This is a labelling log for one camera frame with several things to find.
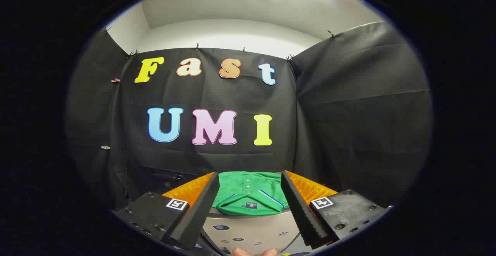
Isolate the black backdrop cloth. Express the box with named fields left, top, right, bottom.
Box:
left=66, top=21, right=432, bottom=214

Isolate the green polo shirt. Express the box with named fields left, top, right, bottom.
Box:
left=211, top=171, right=289, bottom=216

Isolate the dark washing machine lid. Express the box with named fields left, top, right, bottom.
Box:
left=128, top=166, right=199, bottom=199

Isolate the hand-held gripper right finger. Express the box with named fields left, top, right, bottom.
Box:
left=281, top=170, right=390, bottom=249

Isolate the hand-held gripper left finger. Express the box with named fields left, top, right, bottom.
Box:
left=114, top=172, right=220, bottom=250

